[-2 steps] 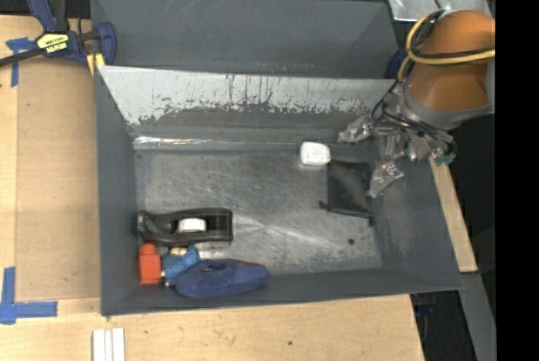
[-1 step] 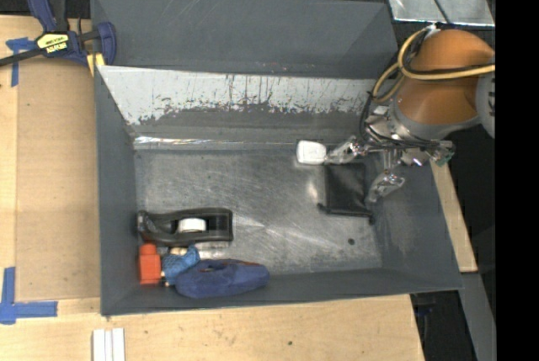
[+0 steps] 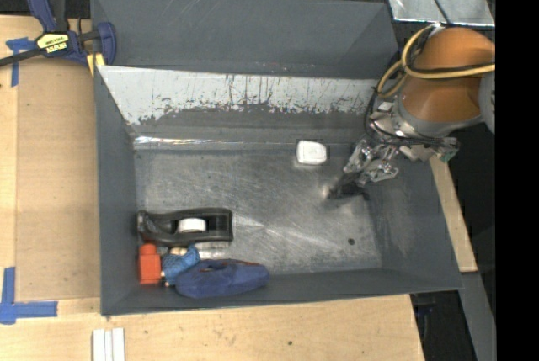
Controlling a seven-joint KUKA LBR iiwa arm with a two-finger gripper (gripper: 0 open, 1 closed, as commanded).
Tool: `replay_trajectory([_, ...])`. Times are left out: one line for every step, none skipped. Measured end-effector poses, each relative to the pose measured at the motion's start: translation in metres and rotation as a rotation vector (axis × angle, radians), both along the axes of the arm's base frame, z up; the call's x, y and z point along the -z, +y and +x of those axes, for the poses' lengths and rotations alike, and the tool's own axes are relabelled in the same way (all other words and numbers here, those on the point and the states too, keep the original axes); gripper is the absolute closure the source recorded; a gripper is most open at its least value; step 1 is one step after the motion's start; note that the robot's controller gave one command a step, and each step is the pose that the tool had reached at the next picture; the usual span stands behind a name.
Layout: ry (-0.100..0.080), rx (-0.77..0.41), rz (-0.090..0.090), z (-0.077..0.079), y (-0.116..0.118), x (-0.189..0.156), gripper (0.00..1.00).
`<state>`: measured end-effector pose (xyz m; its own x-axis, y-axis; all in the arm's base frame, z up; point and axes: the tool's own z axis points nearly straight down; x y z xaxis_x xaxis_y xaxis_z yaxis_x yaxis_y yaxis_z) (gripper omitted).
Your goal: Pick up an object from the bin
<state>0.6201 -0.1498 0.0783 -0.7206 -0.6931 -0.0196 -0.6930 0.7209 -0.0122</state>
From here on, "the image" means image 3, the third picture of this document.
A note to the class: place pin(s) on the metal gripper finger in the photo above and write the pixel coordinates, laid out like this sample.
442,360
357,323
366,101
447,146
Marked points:
381,172
358,157

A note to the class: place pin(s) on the white plastic box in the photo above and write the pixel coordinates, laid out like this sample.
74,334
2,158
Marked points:
311,152

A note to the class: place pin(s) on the grey metal bin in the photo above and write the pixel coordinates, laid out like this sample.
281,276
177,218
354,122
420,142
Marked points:
252,203

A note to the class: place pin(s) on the dark blue cloth pouch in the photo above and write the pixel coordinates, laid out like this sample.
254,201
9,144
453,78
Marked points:
223,279

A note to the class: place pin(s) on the black tape dispenser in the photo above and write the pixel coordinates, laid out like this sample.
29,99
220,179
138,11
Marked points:
187,225

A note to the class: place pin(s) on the light blue doll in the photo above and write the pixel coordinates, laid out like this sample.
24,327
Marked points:
181,261

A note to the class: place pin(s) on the orange-red block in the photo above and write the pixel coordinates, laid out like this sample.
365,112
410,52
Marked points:
149,266

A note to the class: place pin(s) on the pale wood board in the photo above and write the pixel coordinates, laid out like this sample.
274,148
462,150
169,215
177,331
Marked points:
57,182

